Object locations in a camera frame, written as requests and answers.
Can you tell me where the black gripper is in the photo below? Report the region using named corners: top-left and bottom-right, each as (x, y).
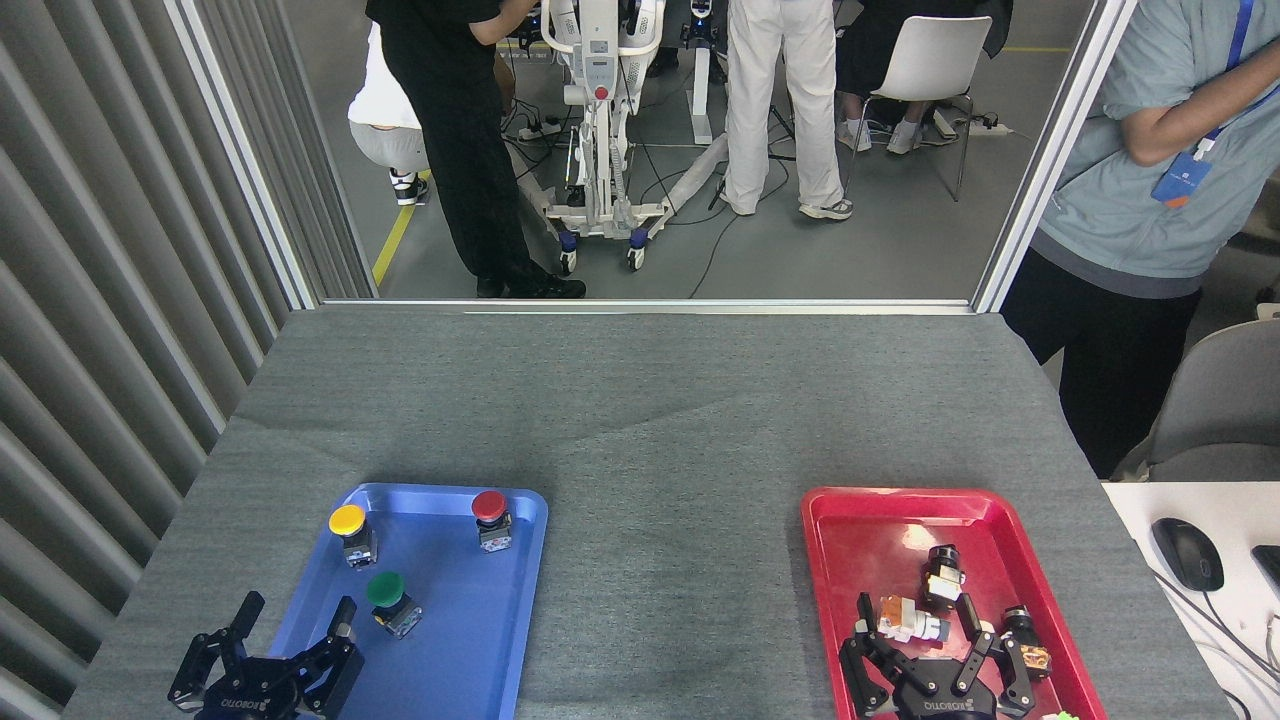
top-left (838, 593), bottom-right (1037, 720)
top-left (167, 591), bottom-right (366, 720)

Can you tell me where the green push button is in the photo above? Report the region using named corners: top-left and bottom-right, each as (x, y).
top-left (365, 571), bottom-right (423, 640)

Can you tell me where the yellow push button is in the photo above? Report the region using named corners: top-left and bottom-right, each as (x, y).
top-left (328, 503), bottom-right (379, 571)

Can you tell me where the red push button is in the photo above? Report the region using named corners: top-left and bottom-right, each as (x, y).
top-left (471, 489), bottom-right (514, 553)

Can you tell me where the red plastic tray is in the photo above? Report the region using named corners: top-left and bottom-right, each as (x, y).
top-left (800, 486), bottom-right (1109, 720)

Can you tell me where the blue plastic tray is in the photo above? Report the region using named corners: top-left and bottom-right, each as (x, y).
top-left (262, 483), bottom-right (550, 720)

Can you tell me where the white side desk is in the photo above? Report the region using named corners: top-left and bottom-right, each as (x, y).
top-left (1102, 482), bottom-right (1280, 720)

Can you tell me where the black computer mouse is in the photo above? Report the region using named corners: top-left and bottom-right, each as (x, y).
top-left (1150, 517), bottom-right (1226, 593)

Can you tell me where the grey chair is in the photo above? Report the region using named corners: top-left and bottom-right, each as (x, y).
top-left (1112, 320), bottom-right (1280, 483)

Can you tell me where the person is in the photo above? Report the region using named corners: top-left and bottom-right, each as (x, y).
top-left (1000, 0), bottom-right (1280, 479)
top-left (365, 0), bottom-right (588, 299)
top-left (720, 0), bottom-right (855, 221)
top-left (347, 20), bottom-right (431, 207)
top-left (835, 0), bottom-right (1014, 156)

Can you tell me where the white chair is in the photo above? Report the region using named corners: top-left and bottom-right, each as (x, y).
top-left (845, 15), bottom-right (994, 201)

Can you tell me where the white wheeled stand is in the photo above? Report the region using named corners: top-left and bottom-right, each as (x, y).
top-left (520, 0), bottom-right (731, 275)

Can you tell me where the white and orange switch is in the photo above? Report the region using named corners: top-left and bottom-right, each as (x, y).
top-left (876, 595), bottom-right (952, 646)

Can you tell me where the black knob switch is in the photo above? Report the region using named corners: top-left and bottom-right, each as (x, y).
top-left (921, 544), bottom-right (967, 611)

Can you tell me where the black and orange switch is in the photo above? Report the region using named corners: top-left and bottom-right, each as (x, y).
top-left (1000, 605), bottom-right (1053, 683)

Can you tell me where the black mouse cable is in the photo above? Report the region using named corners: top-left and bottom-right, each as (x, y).
top-left (1150, 570), bottom-right (1280, 720)

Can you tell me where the silver rail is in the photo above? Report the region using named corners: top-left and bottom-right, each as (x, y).
top-left (320, 297), bottom-right (976, 316)

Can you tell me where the silver post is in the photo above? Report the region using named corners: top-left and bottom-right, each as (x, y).
top-left (972, 0), bottom-right (1139, 313)
top-left (163, 0), bottom-right (323, 311)

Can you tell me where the blue lanyard badge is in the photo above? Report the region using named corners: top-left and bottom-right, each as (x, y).
top-left (1150, 0), bottom-right (1280, 209)

